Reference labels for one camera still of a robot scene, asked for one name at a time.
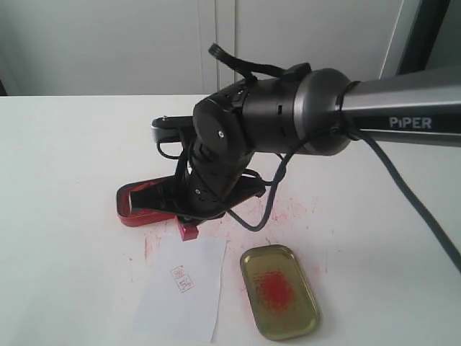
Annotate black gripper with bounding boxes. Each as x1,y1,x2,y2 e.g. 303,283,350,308
129,172,266,223

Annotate red plastic stamp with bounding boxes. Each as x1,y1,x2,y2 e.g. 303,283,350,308
176,217,199,241

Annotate red ink pad tin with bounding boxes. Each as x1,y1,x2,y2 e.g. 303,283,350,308
116,178,175,227

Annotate white paper sheet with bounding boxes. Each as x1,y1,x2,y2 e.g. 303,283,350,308
135,235,226,342

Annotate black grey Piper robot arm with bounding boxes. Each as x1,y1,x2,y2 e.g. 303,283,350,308
129,44,460,223

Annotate gold metal tin lid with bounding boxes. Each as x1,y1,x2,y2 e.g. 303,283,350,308
240,244,321,341

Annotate white cabinet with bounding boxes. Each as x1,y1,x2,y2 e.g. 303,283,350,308
1,1,419,96

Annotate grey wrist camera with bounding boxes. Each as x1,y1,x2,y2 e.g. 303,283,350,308
151,116,196,143

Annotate dark grey cable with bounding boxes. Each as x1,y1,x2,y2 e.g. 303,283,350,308
226,133,461,278

